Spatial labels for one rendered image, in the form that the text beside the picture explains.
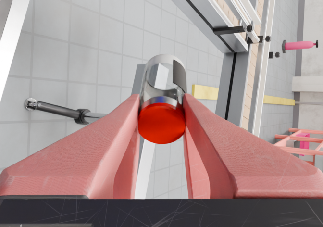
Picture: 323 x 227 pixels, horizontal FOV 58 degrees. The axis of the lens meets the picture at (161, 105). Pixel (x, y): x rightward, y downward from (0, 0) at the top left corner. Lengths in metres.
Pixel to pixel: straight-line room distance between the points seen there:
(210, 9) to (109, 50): 1.08
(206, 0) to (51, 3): 0.97
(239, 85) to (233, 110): 0.09
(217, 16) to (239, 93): 0.29
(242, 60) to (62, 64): 0.91
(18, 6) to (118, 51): 1.43
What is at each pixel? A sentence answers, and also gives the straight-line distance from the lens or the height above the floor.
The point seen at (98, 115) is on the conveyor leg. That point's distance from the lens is 1.39.
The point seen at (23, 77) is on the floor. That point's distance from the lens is 1.45.
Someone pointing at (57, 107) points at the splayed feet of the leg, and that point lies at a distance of 1.42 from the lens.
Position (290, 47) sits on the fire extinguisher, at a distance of 5.70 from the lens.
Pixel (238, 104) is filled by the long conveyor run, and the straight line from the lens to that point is 0.98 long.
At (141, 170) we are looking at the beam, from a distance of 1.17.
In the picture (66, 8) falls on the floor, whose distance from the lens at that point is 1.62.
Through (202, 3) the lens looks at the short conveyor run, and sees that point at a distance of 0.78.
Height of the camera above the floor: 1.26
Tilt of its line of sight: 35 degrees down
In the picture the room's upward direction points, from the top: 93 degrees clockwise
